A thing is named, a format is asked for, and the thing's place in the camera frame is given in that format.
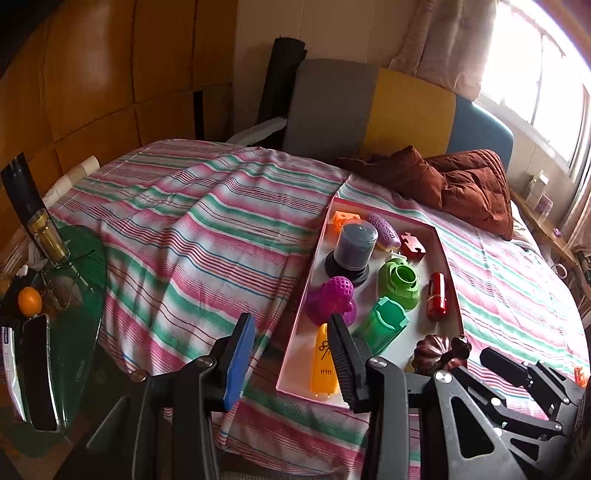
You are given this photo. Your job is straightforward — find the orange cheese block toy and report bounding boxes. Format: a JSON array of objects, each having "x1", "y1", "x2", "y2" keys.
[{"x1": 332, "y1": 211, "x2": 362, "y2": 236}]

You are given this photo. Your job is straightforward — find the black rolled mat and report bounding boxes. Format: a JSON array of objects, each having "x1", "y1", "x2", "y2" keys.
[{"x1": 256, "y1": 37, "x2": 308, "y2": 137}]

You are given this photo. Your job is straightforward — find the stack of paper cups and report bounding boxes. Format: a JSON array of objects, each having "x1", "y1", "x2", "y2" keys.
[{"x1": 41, "y1": 155, "x2": 100, "y2": 208}]

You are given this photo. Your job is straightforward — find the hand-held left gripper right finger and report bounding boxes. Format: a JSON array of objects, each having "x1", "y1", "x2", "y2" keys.
[{"x1": 327, "y1": 313, "x2": 529, "y2": 480}]

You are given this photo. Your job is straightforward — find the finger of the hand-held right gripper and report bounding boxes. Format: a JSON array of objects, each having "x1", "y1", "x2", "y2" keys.
[
  {"x1": 480, "y1": 346, "x2": 578, "y2": 402},
  {"x1": 450, "y1": 367, "x2": 564, "y2": 437}
]

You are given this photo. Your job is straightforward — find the beige curtain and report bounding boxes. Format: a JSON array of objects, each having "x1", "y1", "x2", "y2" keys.
[
  {"x1": 566, "y1": 152, "x2": 591, "y2": 259},
  {"x1": 390, "y1": 0, "x2": 499, "y2": 100}
]

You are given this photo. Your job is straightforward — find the red puzzle piece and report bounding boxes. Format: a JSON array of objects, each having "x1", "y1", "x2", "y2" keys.
[{"x1": 399, "y1": 232, "x2": 426, "y2": 261}]

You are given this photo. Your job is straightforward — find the dark green cylinder toy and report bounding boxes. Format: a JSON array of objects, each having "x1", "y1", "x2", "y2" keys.
[{"x1": 353, "y1": 296, "x2": 410, "y2": 356}]

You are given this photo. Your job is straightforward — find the gold capped glass bottle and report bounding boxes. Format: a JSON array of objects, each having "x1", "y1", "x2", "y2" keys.
[{"x1": 0, "y1": 154, "x2": 70, "y2": 264}]

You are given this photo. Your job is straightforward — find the white blue packet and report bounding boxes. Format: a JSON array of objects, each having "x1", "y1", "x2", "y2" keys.
[{"x1": 0, "y1": 325, "x2": 28, "y2": 421}]

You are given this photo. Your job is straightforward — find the red capsule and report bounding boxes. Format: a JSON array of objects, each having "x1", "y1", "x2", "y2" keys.
[{"x1": 427, "y1": 272, "x2": 448, "y2": 321}]

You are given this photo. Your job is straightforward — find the purple oval soap toy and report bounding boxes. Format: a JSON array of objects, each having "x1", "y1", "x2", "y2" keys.
[{"x1": 367, "y1": 213, "x2": 402, "y2": 252}]

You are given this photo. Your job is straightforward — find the wooden wardrobe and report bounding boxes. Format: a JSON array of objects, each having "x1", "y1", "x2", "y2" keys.
[{"x1": 0, "y1": 0, "x2": 238, "y2": 241}]

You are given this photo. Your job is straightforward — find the black phone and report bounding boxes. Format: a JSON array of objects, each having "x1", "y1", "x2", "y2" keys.
[{"x1": 21, "y1": 314, "x2": 58, "y2": 430}]

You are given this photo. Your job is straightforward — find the brown quilt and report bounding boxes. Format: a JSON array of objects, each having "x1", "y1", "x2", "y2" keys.
[{"x1": 335, "y1": 146, "x2": 515, "y2": 241}]

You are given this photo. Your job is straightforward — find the grey yellow blue headboard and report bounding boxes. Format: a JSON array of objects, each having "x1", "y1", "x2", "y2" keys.
[{"x1": 283, "y1": 58, "x2": 515, "y2": 171}]

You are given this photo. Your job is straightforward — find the dark brown pumpkin ornament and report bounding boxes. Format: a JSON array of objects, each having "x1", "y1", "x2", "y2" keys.
[{"x1": 412, "y1": 335, "x2": 472, "y2": 376}]

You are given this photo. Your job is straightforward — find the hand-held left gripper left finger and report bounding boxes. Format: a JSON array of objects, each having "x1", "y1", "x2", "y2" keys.
[{"x1": 55, "y1": 313, "x2": 257, "y2": 480}]

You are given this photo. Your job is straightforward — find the pink shallow tray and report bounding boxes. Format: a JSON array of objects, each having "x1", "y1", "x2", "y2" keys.
[{"x1": 276, "y1": 196, "x2": 465, "y2": 409}]

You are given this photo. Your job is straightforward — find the striped bed sheet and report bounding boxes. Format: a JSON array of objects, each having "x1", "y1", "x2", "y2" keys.
[{"x1": 48, "y1": 138, "x2": 591, "y2": 476}]

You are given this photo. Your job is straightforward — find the magenta funnel toy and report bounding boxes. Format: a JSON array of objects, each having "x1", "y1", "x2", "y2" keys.
[{"x1": 305, "y1": 276, "x2": 357, "y2": 329}]

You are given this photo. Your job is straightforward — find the white box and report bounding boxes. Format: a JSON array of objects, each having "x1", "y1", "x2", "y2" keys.
[{"x1": 526, "y1": 171, "x2": 550, "y2": 208}]

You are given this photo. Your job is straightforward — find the orange fruit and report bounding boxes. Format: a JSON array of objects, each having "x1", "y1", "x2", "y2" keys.
[{"x1": 17, "y1": 287, "x2": 43, "y2": 317}]

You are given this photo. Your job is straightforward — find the window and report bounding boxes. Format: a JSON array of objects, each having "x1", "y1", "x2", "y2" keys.
[{"x1": 475, "y1": 0, "x2": 591, "y2": 181}]

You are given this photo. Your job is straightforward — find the green glass table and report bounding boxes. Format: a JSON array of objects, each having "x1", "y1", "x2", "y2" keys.
[{"x1": 0, "y1": 225, "x2": 108, "y2": 432}]

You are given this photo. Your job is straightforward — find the wooden side shelf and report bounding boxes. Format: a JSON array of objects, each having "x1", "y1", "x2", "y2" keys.
[{"x1": 510, "y1": 187, "x2": 587, "y2": 278}]

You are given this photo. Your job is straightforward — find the grey jar with black base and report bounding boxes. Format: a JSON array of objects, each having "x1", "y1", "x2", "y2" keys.
[{"x1": 324, "y1": 220, "x2": 379, "y2": 287}]

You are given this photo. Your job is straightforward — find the orange rectangular toy block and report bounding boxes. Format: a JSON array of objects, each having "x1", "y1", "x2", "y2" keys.
[{"x1": 310, "y1": 323, "x2": 342, "y2": 400}]

